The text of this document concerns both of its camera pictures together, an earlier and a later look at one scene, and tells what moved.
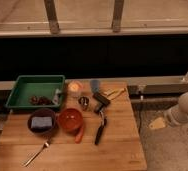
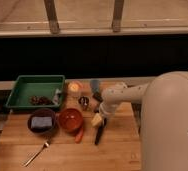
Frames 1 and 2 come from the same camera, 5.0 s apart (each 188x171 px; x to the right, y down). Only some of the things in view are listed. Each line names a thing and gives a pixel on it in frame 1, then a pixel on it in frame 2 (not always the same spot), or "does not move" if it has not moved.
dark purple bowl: (41, 121) does not move
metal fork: (46, 144) does not move
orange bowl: (71, 119) does not move
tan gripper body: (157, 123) → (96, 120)
